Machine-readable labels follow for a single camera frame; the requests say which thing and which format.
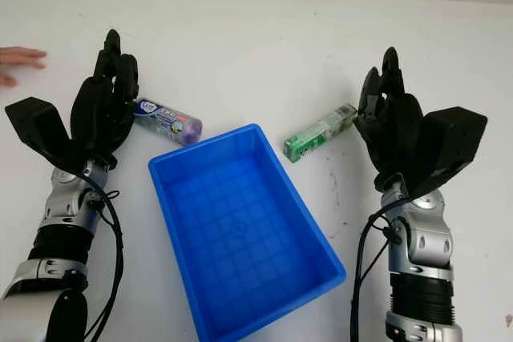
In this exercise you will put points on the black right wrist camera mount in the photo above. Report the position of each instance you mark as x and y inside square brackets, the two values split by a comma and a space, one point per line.
[453, 142]

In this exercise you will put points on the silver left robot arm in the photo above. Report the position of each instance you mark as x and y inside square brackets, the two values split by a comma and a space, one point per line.
[60, 206]

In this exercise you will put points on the person's bare hand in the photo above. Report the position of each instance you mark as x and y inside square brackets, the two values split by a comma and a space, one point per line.
[20, 57]

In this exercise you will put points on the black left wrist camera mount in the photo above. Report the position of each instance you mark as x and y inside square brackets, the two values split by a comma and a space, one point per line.
[38, 125]

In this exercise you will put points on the green toothpaste box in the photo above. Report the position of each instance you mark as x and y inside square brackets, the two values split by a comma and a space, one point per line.
[318, 133]

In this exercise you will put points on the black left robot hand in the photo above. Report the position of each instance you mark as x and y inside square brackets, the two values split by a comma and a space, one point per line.
[100, 109]

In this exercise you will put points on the blue plastic tray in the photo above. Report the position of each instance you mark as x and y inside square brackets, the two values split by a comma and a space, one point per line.
[240, 230]

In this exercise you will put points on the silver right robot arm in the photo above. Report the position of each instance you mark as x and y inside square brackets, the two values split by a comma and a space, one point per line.
[429, 238]

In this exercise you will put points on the purple plastic bag roll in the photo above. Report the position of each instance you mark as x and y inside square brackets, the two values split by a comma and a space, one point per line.
[168, 119]

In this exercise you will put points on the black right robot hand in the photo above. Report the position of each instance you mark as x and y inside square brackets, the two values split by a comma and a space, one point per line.
[397, 129]

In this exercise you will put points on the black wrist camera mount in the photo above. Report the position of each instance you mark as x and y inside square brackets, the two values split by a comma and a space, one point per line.
[453, 142]
[38, 125]

